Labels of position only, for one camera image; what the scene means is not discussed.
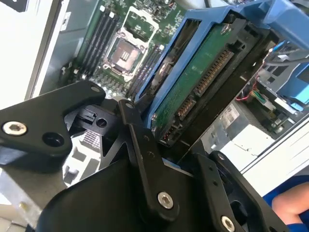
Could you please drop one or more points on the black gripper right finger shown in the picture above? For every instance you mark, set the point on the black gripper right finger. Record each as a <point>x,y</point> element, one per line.
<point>205,174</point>

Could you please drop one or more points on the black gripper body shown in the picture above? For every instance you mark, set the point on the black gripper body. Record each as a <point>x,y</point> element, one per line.
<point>96,205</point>

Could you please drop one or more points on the hard disk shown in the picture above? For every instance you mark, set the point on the hard disk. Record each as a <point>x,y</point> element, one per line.
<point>188,79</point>

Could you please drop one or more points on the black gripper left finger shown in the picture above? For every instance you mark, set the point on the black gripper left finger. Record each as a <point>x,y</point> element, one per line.
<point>36,116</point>

